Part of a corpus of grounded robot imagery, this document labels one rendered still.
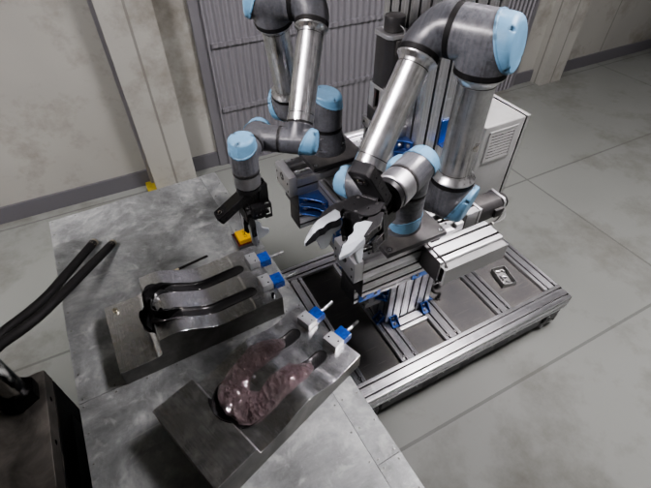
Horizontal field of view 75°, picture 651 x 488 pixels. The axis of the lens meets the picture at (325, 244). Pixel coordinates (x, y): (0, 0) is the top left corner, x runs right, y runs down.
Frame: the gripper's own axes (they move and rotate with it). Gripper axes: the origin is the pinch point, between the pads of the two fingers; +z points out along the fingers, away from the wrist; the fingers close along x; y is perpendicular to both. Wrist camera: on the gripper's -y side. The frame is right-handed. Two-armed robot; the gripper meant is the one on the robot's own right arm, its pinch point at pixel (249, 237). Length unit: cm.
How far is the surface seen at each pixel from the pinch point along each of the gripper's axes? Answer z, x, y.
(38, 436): 23, -20, -72
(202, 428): 10, -46, -33
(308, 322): 12.8, -29.9, 4.7
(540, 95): 100, 152, 364
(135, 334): 15.1, -6.5, -41.5
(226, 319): 12.7, -16.4, -16.2
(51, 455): 23, -27, -69
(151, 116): 43, 183, 1
